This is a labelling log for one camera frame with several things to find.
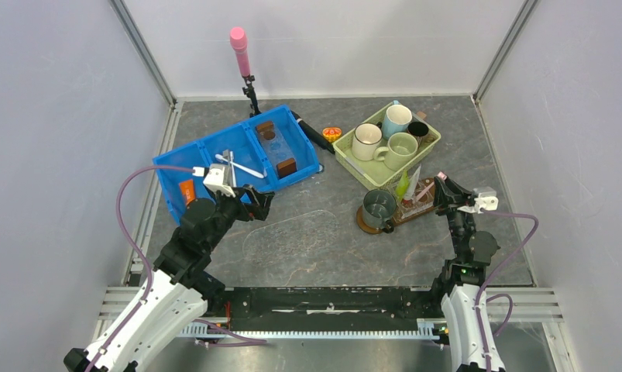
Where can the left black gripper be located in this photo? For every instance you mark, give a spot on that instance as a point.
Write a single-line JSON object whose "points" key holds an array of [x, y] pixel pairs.
{"points": [[259, 208]]}

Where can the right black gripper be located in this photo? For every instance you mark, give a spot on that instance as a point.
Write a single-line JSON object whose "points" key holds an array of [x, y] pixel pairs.
{"points": [[448, 194]]}

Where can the brown oval wooden tray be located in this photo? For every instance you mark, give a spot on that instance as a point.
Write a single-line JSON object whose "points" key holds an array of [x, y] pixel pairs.
{"points": [[360, 222]]}

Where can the clear plastic toothbrush holder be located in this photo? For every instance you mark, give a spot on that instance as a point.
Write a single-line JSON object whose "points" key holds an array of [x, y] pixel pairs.
{"points": [[407, 212]]}

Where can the white toothpaste tube red cap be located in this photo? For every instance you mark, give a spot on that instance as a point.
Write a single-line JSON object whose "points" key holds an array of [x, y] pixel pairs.
{"points": [[413, 182]]}

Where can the green toothpaste tube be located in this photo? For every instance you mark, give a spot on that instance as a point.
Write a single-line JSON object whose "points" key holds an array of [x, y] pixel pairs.
{"points": [[402, 186]]}

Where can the grey toothbrush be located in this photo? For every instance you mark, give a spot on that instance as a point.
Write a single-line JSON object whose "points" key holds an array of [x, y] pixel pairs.
{"points": [[229, 157]]}

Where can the dark grey mug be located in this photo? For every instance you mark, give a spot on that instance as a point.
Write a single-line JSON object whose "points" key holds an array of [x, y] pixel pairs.
{"points": [[378, 209]]}

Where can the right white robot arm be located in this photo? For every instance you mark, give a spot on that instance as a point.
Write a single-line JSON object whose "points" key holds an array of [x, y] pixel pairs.
{"points": [[460, 287]]}

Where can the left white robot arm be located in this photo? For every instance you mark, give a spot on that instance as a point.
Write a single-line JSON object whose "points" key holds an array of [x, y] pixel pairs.
{"points": [[178, 290]]}

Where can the white toothbrush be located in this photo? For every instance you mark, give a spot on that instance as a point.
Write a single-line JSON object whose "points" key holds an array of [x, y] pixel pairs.
{"points": [[241, 167]]}

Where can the orange toothpaste tube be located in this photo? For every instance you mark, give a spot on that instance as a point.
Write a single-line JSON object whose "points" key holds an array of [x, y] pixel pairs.
{"points": [[187, 191]]}

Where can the blue compartment bin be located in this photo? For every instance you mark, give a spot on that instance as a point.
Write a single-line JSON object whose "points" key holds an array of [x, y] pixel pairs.
{"points": [[241, 138]]}

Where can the light green mug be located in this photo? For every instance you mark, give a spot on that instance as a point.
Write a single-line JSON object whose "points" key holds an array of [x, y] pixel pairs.
{"points": [[400, 148]]}

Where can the black mug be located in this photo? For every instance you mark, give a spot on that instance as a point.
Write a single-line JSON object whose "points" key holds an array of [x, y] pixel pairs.
{"points": [[419, 130]]}

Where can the green plastic basket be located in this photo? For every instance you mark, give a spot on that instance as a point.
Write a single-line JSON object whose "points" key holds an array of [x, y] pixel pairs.
{"points": [[374, 174]]}

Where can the black cylinder marker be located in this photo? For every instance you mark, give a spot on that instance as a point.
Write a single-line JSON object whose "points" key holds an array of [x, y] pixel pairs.
{"points": [[313, 135]]}

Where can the light blue mug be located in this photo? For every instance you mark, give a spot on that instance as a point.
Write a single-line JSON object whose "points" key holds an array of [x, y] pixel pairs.
{"points": [[396, 119]]}

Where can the white mug brown rim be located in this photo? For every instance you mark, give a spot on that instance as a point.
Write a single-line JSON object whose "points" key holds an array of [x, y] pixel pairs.
{"points": [[366, 139]]}

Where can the orange yellow toy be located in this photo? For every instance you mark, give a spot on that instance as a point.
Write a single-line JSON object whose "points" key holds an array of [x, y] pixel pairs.
{"points": [[331, 134]]}

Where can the pink microphone on stand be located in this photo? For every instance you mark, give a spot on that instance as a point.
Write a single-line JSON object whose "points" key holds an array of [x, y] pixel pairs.
{"points": [[239, 43]]}

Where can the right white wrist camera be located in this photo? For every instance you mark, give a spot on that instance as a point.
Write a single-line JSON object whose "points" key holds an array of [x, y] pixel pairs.
{"points": [[482, 200]]}

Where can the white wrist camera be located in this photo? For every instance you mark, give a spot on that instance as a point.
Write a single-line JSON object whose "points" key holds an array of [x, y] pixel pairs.
{"points": [[217, 181], [482, 200]]}

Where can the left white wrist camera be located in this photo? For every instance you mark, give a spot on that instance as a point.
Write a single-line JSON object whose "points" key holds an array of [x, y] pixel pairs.
{"points": [[217, 181]]}

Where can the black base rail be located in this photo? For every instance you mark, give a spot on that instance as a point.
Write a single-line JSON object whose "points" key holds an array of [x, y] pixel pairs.
{"points": [[322, 313]]}

